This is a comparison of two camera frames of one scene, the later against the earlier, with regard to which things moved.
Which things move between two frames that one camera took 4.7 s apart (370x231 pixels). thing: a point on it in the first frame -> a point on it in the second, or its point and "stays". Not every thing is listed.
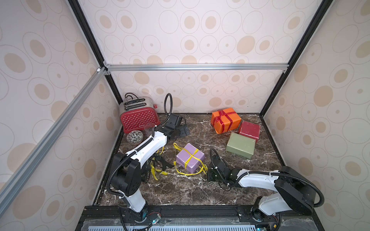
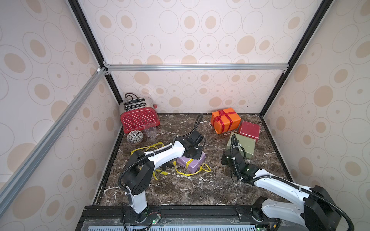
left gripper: [184, 132] -> [198, 156]
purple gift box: [190, 158] stays
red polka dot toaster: [138, 113] stays
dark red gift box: [249, 129] stays
